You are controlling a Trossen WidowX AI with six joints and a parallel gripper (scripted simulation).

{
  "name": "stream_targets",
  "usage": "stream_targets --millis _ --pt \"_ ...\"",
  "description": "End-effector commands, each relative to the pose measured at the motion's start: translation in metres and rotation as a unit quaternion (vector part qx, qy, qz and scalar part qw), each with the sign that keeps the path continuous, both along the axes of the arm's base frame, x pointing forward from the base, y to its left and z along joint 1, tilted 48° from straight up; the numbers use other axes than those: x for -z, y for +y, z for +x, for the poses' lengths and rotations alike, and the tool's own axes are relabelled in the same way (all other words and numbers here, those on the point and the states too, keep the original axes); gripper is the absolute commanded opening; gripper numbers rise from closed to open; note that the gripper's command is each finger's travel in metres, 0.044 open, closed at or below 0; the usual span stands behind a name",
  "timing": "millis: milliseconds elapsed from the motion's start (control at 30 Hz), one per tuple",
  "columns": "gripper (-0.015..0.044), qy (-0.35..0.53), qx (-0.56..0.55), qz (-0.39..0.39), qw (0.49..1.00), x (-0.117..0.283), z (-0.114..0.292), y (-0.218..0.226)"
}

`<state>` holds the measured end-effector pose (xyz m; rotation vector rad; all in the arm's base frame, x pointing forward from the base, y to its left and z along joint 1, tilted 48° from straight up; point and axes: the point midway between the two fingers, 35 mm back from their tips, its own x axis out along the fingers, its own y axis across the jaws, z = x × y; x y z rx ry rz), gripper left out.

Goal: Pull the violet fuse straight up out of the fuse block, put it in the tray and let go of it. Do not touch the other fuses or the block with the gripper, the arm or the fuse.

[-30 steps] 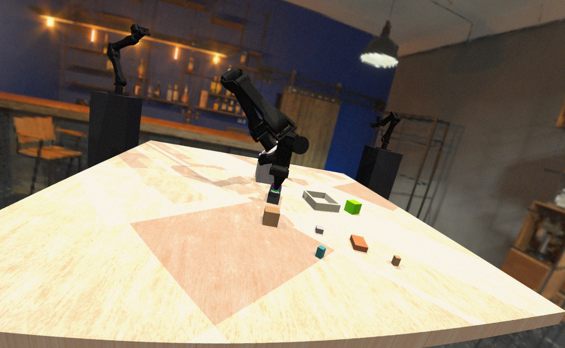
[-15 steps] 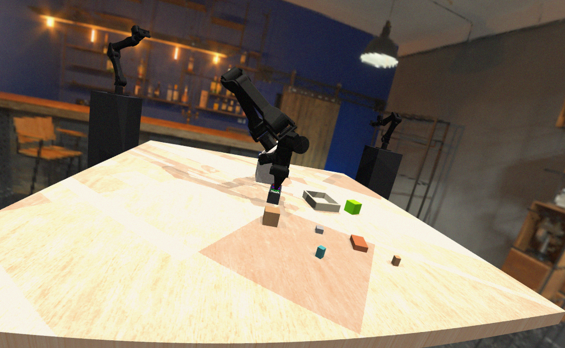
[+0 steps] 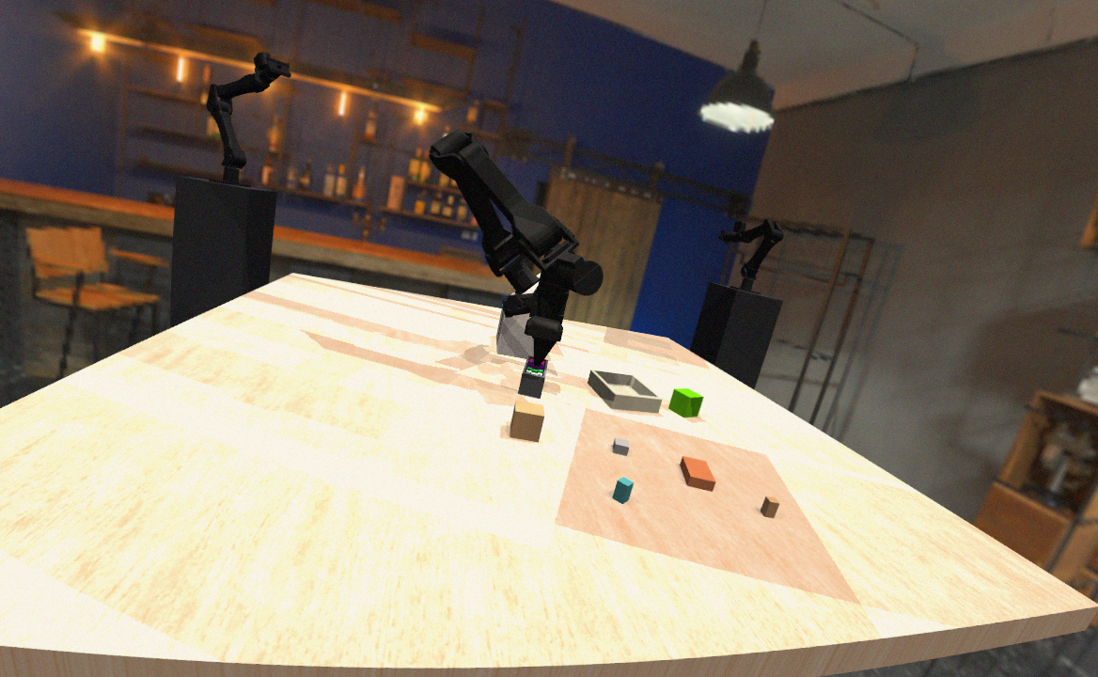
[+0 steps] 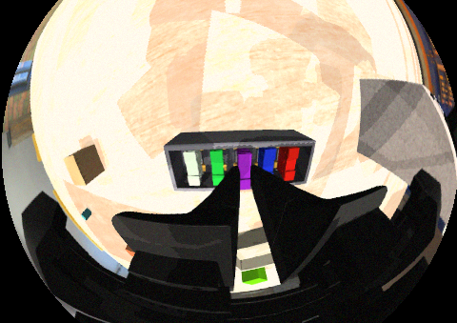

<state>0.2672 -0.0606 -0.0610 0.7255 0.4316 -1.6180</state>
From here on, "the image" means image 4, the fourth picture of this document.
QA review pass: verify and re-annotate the green fuse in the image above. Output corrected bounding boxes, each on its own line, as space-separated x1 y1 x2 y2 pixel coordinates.
209 149 225 185

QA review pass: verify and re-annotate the brown cube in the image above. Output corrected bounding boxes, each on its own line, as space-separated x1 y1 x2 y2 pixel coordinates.
64 144 105 186

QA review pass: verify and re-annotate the teal rectangular block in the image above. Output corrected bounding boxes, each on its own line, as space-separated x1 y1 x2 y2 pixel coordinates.
81 208 92 221

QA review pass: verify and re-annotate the orange rectangular block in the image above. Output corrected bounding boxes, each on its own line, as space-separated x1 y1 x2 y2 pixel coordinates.
126 246 136 257

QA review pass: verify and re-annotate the violet fuse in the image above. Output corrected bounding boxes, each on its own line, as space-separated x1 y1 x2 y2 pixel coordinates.
237 148 252 190

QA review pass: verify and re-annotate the blue fuse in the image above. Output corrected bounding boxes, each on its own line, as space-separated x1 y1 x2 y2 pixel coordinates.
258 147 275 173

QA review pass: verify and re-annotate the green cube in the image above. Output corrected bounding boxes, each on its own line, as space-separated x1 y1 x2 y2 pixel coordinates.
241 267 268 285

